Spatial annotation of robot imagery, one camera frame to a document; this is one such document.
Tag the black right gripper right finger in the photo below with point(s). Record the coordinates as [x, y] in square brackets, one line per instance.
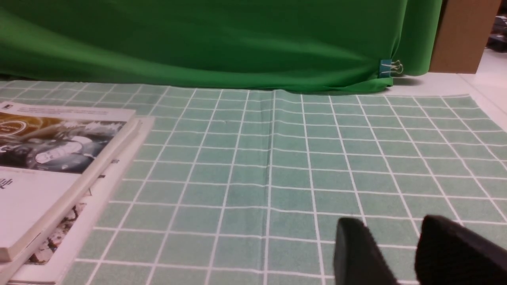
[450, 254]

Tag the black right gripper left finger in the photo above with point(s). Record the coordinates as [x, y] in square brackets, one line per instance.
[357, 257]

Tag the green checkered tablecloth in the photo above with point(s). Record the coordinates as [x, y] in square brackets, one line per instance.
[246, 187]

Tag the teal binder clip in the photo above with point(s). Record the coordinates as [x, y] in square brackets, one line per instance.
[387, 68]

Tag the green backdrop cloth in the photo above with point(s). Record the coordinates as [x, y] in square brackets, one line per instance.
[302, 46]

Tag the brown cardboard box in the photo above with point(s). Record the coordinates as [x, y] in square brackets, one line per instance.
[463, 30]

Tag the bottom thin white book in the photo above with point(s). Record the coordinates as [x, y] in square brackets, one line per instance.
[50, 258]

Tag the top white textbook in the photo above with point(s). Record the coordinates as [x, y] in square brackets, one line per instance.
[46, 151]

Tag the middle white book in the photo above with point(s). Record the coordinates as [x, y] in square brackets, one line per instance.
[79, 186]

